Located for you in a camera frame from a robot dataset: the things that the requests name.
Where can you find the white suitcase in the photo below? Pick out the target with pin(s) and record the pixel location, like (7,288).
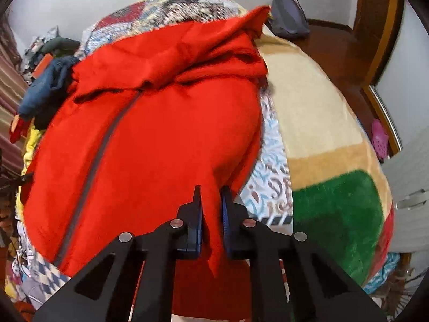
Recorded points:
(412,174)

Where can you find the pink slipper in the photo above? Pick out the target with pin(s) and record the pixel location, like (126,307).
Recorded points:
(380,139)

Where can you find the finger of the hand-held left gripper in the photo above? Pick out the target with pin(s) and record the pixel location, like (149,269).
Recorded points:
(20,180)

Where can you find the wooden door frame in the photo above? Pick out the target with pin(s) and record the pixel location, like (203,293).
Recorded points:
(378,40)

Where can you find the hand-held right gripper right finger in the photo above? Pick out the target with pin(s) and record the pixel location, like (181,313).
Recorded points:
(226,234)

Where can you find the blue jeans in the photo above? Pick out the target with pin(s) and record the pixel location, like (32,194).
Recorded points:
(43,87)

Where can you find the yellow floral bed sheet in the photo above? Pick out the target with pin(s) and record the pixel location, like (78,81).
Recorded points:
(32,147)

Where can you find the red plush toy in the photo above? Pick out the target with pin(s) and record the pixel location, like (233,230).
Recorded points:
(18,130)

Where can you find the green beige striped blanket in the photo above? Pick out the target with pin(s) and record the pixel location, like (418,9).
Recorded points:
(318,107)

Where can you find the striped curtain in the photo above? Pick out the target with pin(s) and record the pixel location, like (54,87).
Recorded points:
(10,107)

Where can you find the pile of clutter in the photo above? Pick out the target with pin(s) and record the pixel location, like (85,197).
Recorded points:
(37,45)

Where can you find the grey backpack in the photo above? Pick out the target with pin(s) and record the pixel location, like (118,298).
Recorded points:
(290,13)

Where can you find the red zip jacket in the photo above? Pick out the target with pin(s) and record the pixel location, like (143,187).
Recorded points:
(150,141)

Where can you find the dark grey cloth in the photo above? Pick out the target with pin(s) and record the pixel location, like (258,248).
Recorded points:
(62,44)

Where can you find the patchwork quilt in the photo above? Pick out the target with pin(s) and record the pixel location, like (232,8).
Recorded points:
(201,3)

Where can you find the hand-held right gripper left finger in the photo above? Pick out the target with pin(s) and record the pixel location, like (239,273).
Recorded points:
(198,234)

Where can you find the orange box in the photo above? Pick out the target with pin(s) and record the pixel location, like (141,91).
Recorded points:
(44,65)

